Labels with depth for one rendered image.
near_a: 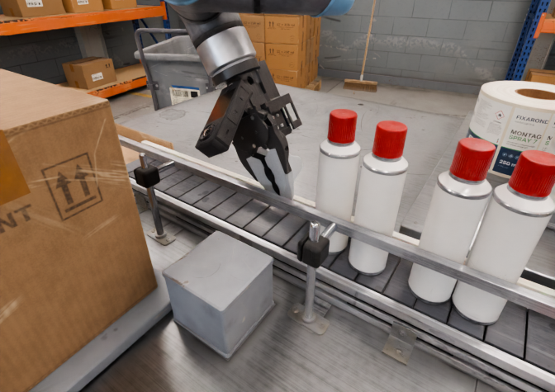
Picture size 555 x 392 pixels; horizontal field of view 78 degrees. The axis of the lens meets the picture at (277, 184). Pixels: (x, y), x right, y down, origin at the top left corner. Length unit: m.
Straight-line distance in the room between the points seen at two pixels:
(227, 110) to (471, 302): 0.37
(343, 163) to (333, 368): 0.24
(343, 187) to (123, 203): 0.26
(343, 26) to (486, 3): 1.59
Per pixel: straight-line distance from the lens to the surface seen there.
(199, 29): 0.50
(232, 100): 0.46
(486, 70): 4.83
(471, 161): 0.38
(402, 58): 4.85
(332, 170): 0.43
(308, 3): 0.41
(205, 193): 0.65
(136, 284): 0.50
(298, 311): 0.50
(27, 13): 4.01
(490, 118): 0.80
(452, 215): 0.40
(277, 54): 3.71
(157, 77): 2.53
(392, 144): 0.39
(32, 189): 0.37
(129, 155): 0.95
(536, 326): 0.52
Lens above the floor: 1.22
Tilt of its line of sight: 31 degrees down
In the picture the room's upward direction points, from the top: straight up
